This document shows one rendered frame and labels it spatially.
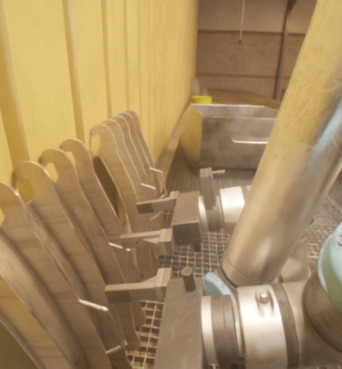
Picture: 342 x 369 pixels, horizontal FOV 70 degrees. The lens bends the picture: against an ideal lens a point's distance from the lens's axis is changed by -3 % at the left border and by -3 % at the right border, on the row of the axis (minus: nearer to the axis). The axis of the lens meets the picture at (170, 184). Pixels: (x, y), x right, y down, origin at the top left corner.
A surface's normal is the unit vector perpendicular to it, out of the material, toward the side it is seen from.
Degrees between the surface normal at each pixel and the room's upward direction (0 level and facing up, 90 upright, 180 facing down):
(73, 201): 90
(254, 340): 53
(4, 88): 90
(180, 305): 13
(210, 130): 90
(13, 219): 90
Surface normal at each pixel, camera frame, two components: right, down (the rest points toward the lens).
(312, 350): -0.18, 0.07
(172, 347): -0.20, -0.91
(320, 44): -0.89, 0.14
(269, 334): -0.22, -0.25
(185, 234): -0.11, 0.40
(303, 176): -0.39, 0.47
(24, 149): 0.22, 0.40
